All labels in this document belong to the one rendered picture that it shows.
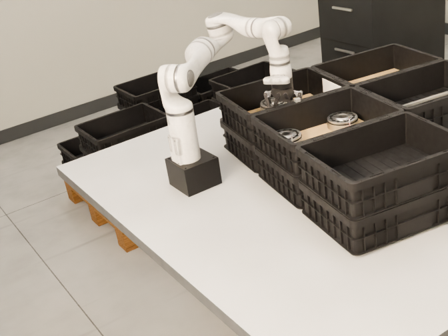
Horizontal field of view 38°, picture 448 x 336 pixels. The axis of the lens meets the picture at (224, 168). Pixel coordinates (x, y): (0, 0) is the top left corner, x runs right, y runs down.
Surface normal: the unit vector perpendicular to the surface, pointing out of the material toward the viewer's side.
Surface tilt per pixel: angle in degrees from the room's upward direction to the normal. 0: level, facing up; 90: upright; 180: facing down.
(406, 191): 90
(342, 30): 90
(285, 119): 90
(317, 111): 90
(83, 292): 0
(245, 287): 0
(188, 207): 0
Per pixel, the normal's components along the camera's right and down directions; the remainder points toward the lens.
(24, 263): -0.14, -0.89
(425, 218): 0.40, 0.36
